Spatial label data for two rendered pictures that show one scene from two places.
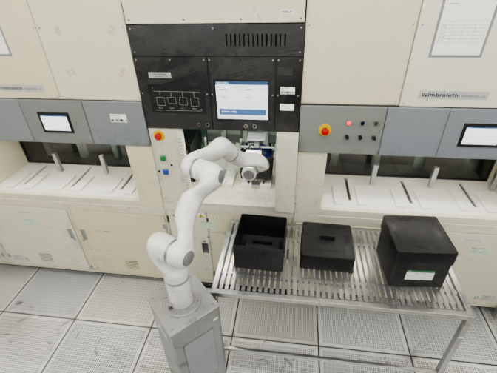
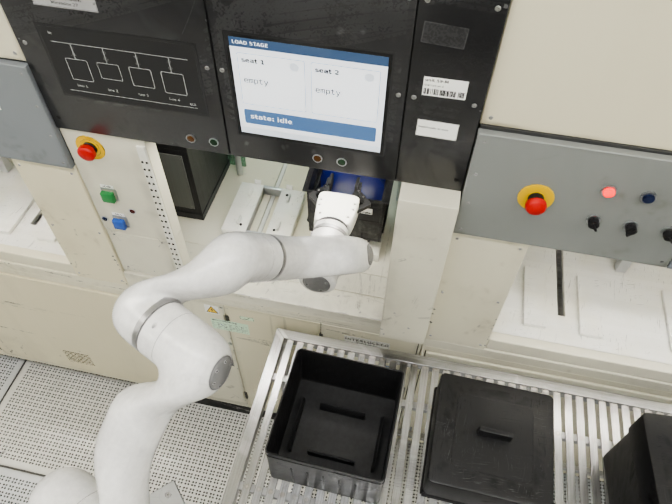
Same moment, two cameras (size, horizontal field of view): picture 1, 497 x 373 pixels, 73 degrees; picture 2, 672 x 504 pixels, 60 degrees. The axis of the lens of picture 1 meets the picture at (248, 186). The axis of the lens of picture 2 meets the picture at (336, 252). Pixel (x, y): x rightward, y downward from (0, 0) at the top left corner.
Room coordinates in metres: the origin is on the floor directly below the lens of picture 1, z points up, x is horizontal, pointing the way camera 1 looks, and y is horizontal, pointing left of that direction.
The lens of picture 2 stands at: (0.86, -0.07, 2.24)
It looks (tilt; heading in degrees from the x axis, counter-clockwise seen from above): 52 degrees down; 2
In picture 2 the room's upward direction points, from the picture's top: 1 degrees clockwise
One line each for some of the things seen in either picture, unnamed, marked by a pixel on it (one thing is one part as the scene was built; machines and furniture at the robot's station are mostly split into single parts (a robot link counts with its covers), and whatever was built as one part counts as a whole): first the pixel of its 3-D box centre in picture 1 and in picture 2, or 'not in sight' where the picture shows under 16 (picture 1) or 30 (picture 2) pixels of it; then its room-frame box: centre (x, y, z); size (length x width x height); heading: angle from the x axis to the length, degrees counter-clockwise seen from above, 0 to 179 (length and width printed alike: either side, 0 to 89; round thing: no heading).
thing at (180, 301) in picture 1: (179, 289); not in sight; (1.10, 0.36, 0.85); 0.19 x 0.19 x 0.18
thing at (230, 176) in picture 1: (220, 176); (264, 211); (2.08, 0.20, 0.89); 0.22 x 0.21 x 0.04; 171
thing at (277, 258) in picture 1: (261, 241); (337, 424); (1.43, -0.06, 0.85); 0.28 x 0.28 x 0.17; 80
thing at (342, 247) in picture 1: (326, 243); (490, 441); (1.41, -0.44, 0.83); 0.29 x 0.29 x 0.13; 80
